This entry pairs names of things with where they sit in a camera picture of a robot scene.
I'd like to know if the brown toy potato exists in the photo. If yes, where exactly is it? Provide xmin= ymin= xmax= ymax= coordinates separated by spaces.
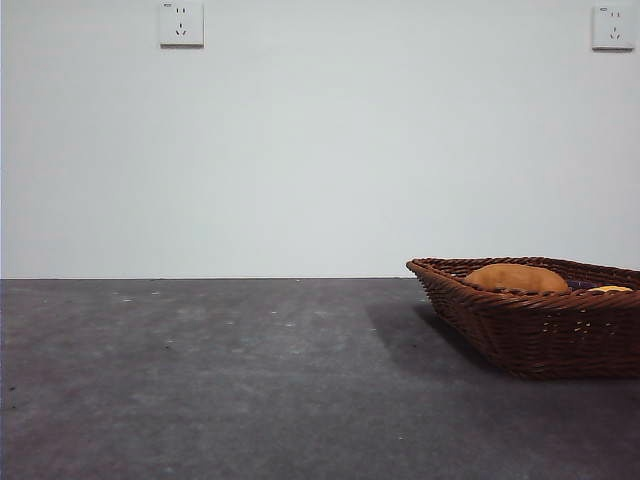
xmin=462 ymin=263 xmax=570 ymax=295

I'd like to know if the brown woven wicker basket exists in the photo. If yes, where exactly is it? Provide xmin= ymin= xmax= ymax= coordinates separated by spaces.
xmin=405 ymin=256 xmax=640 ymax=381

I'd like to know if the white wall socket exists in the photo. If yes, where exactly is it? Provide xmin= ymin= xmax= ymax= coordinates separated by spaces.
xmin=591 ymin=5 xmax=636 ymax=52
xmin=159 ymin=0 xmax=205 ymax=49

